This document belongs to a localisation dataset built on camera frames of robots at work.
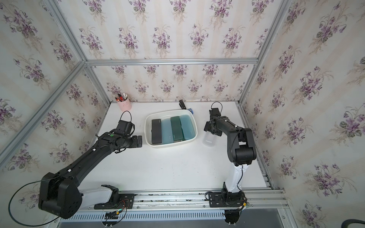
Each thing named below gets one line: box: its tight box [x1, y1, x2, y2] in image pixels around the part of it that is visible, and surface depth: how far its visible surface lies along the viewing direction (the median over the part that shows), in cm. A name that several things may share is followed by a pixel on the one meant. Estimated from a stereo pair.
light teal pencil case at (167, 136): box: [161, 118, 174, 144], surface depth 103 cm
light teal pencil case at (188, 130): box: [180, 114, 196, 140], surface depth 101 cm
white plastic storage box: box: [144, 109, 199, 148], surface depth 103 cm
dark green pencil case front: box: [170, 115, 184, 142], surface depth 101 cm
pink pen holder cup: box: [117, 97, 132, 112], surface depth 110 cm
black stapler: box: [178, 99, 187, 110], surface depth 117 cm
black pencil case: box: [151, 118, 163, 144], surface depth 100 cm
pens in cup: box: [115, 91, 128, 102], surface depth 110 cm
